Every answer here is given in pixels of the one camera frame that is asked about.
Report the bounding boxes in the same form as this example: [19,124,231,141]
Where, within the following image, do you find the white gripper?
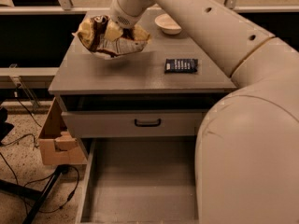
[104,0,153,42]

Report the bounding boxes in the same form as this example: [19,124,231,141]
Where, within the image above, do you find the brown chip bag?
[73,15,150,59]

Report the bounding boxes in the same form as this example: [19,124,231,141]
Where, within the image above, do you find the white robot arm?
[111,0,299,224]

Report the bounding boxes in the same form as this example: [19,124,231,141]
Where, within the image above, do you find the grey drawer cabinet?
[49,9,235,150]

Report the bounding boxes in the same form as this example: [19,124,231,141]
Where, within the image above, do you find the open grey lower drawer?
[76,137,199,224]

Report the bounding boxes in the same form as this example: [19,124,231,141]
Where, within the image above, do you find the white bowl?
[155,14,182,35]

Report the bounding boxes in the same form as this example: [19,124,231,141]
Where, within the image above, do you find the dark blue snack packet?
[164,59,198,74]

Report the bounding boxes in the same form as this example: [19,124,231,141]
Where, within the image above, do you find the cardboard box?
[38,100,87,165]

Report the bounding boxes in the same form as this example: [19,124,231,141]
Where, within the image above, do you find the black tripod stand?
[0,165,70,224]

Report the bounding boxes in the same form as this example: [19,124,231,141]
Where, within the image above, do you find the grey upper drawer black handle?
[62,110,204,138]

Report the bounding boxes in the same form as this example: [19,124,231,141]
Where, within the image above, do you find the metal window rail frame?
[0,0,299,89]

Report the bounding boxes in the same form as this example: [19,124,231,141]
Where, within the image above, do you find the black floor cable left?
[0,84,80,215]

